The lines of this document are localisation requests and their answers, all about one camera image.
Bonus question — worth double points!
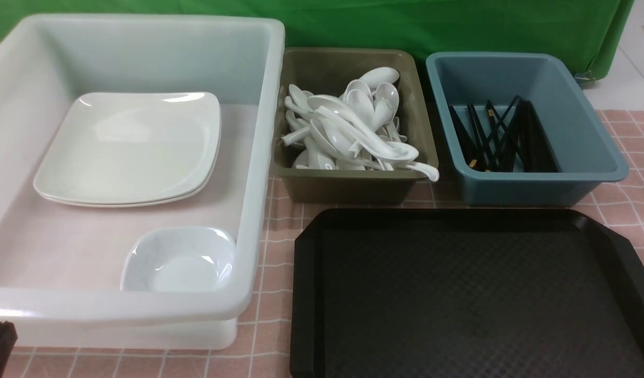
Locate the blue plastic bin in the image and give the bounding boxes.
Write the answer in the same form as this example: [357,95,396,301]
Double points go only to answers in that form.
[426,52,629,207]

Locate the olive green plastic bin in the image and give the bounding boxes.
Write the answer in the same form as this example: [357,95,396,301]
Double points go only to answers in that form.
[271,47,439,204]

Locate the small white bowl in tub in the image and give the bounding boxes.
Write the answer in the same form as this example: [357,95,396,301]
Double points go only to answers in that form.
[120,226,236,292]

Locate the white spoon upper back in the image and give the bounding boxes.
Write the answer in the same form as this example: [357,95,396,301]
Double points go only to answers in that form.
[358,67,400,90]

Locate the top white ceramic spoon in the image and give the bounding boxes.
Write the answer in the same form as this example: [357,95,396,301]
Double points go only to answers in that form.
[307,94,420,163]

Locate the black serving tray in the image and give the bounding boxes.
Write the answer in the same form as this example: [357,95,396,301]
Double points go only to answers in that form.
[289,208,644,377]

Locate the large white plastic tub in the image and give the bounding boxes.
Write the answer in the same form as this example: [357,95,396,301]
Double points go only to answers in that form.
[0,14,285,350]

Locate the green cloth backdrop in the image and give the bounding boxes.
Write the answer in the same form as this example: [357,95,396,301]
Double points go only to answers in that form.
[0,1,633,79]

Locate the white rectangular rice plate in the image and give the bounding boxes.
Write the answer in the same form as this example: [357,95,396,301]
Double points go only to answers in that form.
[33,92,222,207]

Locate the black chopsticks pile in bin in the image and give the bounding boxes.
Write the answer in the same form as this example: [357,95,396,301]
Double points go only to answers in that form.
[448,96,560,174]

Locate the white spoon overhanging bin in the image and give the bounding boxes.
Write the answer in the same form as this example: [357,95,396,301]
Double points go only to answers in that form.
[404,161,440,183]

